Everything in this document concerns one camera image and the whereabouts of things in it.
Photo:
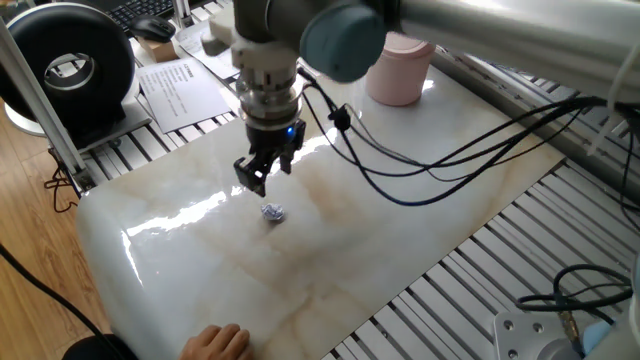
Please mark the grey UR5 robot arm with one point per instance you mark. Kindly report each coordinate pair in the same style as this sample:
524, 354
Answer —
450, 35

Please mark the silver foil ball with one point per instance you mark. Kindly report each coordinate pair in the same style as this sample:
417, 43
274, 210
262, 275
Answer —
272, 212

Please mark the pink lidded trash can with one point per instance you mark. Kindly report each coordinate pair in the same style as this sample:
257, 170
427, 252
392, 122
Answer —
397, 75

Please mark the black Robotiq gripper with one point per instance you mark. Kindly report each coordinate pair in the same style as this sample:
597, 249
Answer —
272, 137

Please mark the aluminium frame post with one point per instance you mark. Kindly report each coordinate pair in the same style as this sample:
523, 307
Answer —
40, 105

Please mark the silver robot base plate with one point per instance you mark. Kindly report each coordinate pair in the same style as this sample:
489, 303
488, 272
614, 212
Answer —
525, 340

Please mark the small cardboard box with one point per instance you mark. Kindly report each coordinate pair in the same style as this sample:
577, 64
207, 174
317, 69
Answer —
157, 50

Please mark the person's bare hand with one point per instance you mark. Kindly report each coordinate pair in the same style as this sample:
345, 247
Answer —
217, 345

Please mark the black computer mouse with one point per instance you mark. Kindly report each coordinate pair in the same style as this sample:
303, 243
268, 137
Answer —
152, 27

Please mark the marble pattern table mat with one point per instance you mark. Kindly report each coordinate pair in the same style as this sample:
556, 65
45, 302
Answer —
310, 240

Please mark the single printed paper sheet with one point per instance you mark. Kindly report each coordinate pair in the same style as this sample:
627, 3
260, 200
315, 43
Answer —
182, 95

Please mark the black computer keyboard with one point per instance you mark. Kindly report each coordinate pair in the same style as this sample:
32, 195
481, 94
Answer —
140, 10

